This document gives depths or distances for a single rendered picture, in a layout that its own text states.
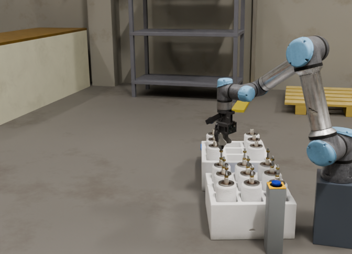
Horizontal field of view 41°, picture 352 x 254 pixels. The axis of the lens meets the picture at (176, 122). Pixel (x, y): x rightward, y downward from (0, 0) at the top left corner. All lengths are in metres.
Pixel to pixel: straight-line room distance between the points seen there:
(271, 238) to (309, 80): 0.69
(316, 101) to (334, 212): 0.52
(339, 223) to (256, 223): 0.36
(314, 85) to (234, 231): 0.76
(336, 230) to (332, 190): 0.19
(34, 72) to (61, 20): 1.59
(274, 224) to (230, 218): 0.22
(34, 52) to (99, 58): 1.21
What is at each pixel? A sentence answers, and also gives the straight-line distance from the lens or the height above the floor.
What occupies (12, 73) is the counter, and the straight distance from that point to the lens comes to 4.52.
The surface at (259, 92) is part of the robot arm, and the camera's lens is 2.31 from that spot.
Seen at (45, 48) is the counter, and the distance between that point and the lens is 4.97.
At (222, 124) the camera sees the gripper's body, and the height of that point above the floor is 0.48.
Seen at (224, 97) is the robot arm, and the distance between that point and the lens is 2.28.
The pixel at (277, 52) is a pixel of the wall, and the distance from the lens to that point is 5.49.
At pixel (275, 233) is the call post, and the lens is 2.12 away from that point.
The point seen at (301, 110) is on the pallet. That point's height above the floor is 0.04.
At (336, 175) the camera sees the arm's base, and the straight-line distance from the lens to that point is 2.17.
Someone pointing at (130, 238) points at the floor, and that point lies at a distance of 2.28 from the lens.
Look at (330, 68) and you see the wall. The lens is 5.50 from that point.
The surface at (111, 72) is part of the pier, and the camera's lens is 5.76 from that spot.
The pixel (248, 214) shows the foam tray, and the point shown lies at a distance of 2.21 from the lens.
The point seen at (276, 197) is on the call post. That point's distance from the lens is 2.05.
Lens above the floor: 1.12
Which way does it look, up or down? 16 degrees down
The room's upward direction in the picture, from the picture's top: 1 degrees counter-clockwise
